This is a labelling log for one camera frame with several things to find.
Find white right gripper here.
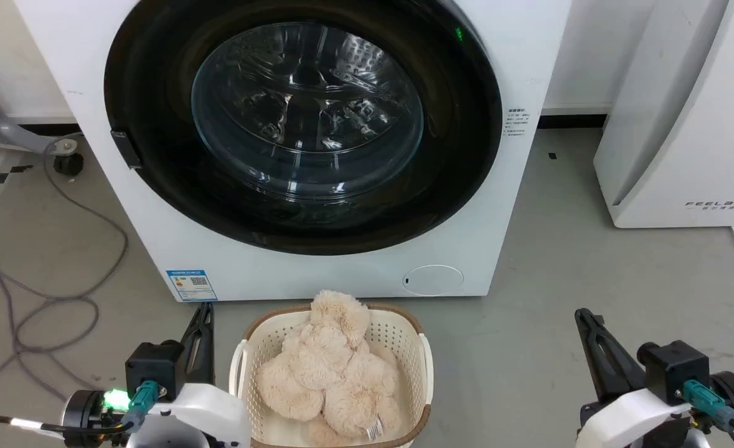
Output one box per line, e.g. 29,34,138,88
574,307,696,448

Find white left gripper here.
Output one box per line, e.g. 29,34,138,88
125,302,253,448

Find white front-load washing machine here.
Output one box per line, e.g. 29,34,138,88
14,0,573,303

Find round black glass washer door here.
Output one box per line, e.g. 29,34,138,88
103,0,504,256

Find blue energy label sticker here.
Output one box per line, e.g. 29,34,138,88
166,269,219,302

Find beige plush teddy bear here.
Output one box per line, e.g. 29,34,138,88
254,289,403,448

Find oval white filter cover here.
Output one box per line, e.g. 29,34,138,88
402,264,465,297

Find cream plastic laundry basket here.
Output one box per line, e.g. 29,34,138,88
228,302,435,448

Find black caster wheel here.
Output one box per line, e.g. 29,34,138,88
53,151,85,177

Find small printed text sticker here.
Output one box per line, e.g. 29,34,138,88
505,107,532,139

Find black floor tape marks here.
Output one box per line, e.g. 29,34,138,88
0,164,33,185

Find white Feelbird appliance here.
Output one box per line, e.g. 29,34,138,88
593,0,734,229

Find teal plug left camera cable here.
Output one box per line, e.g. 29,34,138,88
0,380,159,448

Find teal plug camera cable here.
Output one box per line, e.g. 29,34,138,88
682,380,734,448
0,380,159,448

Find teal plug right camera cable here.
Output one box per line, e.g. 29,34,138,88
682,380,734,448

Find grey floor cable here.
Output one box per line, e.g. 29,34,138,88
0,133,129,411

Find black door handle latch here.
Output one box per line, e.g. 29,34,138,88
110,129,143,170

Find grey metal frame leg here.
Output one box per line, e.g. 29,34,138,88
0,70,78,155

